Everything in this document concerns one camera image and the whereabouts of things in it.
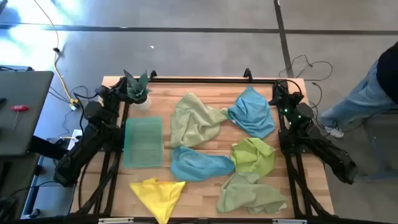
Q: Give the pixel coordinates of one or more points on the yellow microfiber towel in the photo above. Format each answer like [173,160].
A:
[158,196]

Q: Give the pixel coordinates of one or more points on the grey side table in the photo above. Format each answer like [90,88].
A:
[31,133]

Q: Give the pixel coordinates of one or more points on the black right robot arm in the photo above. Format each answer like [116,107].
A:
[326,152]

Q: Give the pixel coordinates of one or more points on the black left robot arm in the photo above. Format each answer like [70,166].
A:
[90,137]

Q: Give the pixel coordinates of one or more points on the lime green microfiber towel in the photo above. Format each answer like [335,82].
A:
[252,155]

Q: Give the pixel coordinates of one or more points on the white edge bracket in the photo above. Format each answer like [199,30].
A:
[115,221]
[289,221]

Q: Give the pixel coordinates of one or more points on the green succulent plant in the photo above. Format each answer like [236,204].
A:
[136,88]

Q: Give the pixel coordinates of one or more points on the white plant pot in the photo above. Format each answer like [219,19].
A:
[143,105]

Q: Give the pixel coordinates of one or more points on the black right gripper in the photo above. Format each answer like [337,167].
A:
[287,99]

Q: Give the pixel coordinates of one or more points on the person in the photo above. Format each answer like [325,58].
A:
[367,96]

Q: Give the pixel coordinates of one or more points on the black table brace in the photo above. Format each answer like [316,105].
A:
[46,147]

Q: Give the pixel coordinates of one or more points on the blue microfiber towel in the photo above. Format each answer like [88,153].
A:
[252,115]
[199,165]

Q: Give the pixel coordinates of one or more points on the pale green microfiber towel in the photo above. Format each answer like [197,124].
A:
[192,121]
[245,193]

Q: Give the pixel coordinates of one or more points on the black metal table frame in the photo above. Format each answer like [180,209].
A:
[217,80]

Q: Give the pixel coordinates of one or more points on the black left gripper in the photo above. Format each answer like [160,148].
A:
[115,93]

